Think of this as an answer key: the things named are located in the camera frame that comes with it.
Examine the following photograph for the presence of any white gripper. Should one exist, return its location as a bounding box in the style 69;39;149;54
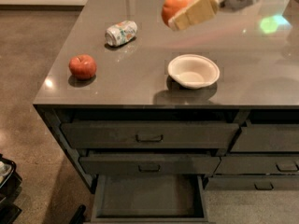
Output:
168;0;259;31

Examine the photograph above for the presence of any orange fruit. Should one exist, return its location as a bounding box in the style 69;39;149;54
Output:
161;0;191;25

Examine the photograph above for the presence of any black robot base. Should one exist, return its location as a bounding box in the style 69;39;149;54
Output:
0;155;22;224

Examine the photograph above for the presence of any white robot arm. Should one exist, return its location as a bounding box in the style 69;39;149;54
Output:
167;0;260;31

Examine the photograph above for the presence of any grey top right drawer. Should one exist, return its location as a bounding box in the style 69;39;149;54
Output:
231;121;299;153

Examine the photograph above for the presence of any grey middle right drawer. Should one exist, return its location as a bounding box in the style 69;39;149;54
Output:
215;156;299;175

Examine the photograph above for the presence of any grey top left drawer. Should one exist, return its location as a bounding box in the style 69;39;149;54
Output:
61;120;239;148

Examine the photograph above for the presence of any grey middle left drawer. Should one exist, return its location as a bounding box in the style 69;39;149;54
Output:
78;153;221;175

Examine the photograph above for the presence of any open grey bottom drawer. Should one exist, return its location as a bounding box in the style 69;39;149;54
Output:
91;175;208;224

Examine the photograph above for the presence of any white paper bowl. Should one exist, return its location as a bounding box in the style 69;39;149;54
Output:
167;54;220;90

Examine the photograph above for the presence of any crushed soda can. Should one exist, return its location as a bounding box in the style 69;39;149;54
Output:
105;21;137;47

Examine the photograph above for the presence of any grey cabinet counter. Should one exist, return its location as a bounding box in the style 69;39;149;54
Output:
34;0;299;189

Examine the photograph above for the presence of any red apple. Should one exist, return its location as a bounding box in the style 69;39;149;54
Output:
69;54;97;80

